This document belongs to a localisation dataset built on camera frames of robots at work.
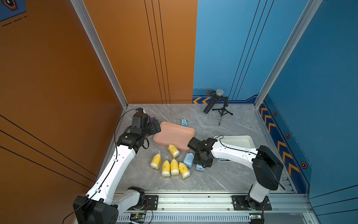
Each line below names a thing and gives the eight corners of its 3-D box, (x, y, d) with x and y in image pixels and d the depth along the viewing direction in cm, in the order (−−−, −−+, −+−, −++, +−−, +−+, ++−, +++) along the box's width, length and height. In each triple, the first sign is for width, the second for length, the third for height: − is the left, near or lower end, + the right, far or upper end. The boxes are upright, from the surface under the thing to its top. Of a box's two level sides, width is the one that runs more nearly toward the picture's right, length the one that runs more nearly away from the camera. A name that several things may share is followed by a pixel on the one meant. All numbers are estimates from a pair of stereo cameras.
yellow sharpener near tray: (167, 152, 93) (166, 147, 88) (171, 148, 95) (170, 143, 90) (175, 160, 90) (174, 155, 84) (179, 156, 92) (179, 151, 86)
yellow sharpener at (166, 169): (163, 178, 83) (161, 174, 77) (164, 164, 88) (162, 159, 82) (169, 178, 83) (168, 174, 77) (170, 164, 88) (169, 159, 82)
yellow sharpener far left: (152, 170, 86) (149, 166, 81) (153, 158, 91) (151, 153, 86) (161, 170, 86) (159, 166, 81) (162, 158, 91) (161, 153, 86)
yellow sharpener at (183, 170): (183, 180, 82) (183, 176, 76) (177, 168, 87) (176, 164, 80) (189, 176, 84) (190, 172, 78) (183, 165, 88) (183, 160, 82)
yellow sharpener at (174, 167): (171, 176, 83) (170, 172, 78) (171, 163, 89) (171, 158, 83) (178, 176, 83) (178, 172, 78) (179, 163, 89) (178, 158, 83)
